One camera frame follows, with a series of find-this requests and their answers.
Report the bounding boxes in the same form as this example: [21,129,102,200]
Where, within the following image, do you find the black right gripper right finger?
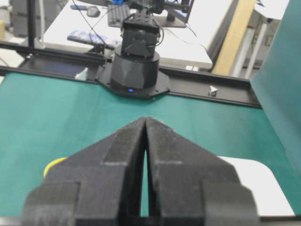
[146,118,260,226]

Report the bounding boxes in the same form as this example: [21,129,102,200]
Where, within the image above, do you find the black computer monitor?
[162,0,194,28]

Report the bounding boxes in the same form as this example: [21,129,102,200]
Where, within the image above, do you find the yellow tape roll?
[43,157,67,178]

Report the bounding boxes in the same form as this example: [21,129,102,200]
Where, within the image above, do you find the black aluminium frame rail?
[0,41,261,108]

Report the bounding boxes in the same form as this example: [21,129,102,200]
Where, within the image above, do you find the green table cloth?
[0,73,301,217]

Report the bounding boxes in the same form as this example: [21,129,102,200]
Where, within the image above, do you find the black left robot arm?
[95,0,170,98]

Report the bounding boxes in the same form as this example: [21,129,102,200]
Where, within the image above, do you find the black computer mouse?
[87,6,100,18]

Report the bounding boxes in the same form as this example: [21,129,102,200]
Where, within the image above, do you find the white desk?
[43,0,236,70]

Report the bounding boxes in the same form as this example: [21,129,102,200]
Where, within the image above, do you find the white plastic case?
[220,156,295,217]

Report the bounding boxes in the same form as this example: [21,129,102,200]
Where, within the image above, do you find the black keyboard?
[107,4,130,28]

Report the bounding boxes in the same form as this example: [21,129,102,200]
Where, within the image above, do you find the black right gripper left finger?
[21,117,145,226]

